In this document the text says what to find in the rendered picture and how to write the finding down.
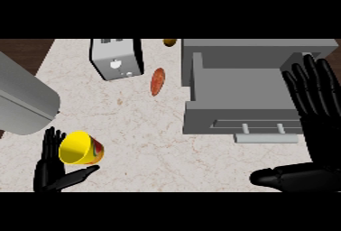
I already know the orange sweet potato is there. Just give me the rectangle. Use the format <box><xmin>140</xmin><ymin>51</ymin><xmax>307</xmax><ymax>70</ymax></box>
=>
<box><xmin>149</xmin><ymin>67</ymin><xmax>166</xmax><ymax>97</ymax></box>

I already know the brown round fruit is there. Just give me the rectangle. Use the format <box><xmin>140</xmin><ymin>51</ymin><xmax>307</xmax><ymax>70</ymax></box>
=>
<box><xmin>161</xmin><ymin>38</ymin><xmax>178</xmax><ymax>48</ymax></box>

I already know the pale grey drawer handle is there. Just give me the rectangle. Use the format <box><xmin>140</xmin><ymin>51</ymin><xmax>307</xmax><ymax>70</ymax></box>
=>
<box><xmin>233</xmin><ymin>123</ymin><xmax>299</xmax><ymax>144</ymax></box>

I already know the grey cabinet body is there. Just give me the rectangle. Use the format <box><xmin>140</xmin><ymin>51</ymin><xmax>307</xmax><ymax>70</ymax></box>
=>
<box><xmin>180</xmin><ymin>38</ymin><xmax>339</xmax><ymax>88</ymax></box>

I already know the silver toaster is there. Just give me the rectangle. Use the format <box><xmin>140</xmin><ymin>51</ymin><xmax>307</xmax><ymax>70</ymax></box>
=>
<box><xmin>88</xmin><ymin>38</ymin><xmax>146</xmax><ymax>82</ymax></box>

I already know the grey open drawer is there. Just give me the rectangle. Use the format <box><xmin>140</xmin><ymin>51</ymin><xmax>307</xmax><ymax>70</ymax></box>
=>
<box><xmin>181</xmin><ymin>51</ymin><xmax>321</xmax><ymax>135</ymax></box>

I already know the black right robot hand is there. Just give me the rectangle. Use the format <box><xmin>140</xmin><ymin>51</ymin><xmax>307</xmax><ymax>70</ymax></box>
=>
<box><xmin>248</xmin><ymin>53</ymin><xmax>341</xmax><ymax>193</ymax></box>

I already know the yellow cup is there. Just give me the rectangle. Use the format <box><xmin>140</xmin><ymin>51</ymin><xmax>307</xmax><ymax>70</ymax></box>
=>
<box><xmin>57</xmin><ymin>130</ymin><xmax>104</xmax><ymax>166</ymax></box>

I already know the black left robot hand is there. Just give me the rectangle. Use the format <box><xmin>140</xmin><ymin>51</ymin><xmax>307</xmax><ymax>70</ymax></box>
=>
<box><xmin>32</xmin><ymin>125</ymin><xmax>102</xmax><ymax>193</ymax></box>

